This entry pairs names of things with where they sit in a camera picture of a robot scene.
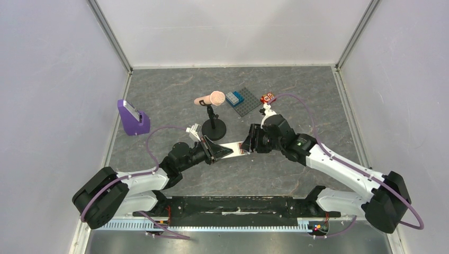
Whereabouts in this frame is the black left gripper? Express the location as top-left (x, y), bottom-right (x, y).
top-left (178, 135), bottom-right (233, 172)

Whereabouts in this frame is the red toy block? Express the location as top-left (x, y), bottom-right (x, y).
top-left (260, 92), bottom-right (276, 104)

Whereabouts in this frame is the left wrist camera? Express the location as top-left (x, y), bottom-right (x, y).
top-left (186, 123), bottom-right (201, 142)

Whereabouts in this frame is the blue grey lego brick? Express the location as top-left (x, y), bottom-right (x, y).
top-left (225, 91), bottom-right (245, 107)

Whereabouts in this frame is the black microphone stand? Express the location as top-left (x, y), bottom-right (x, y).
top-left (199, 99), bottom-right (227, 141)

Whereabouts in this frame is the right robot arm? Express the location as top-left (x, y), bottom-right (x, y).
top-left (218, 114), bottom-right (411, 233)

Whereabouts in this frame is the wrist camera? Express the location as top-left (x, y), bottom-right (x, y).
top-left (259, 103), bottom-right (277, 125)
top-left (186, 123), bottom-right (201, 142)

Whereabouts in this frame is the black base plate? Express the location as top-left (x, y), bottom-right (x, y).
top-left (145, 186), bottom-right (342, 227)

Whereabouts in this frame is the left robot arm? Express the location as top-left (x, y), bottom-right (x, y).
top-left (72, 137), bottom-right (243, 229)

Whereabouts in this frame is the purple phone holder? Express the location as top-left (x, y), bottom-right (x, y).
top-left (117, 99), bottom-right (151, 136)

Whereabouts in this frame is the grey lego baseplate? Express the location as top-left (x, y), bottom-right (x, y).
top-left (234, 87), bottom-right (262, 117)

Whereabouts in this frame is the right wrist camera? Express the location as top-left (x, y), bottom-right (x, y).
top-left (259, 103), bottom-right (277, 125)

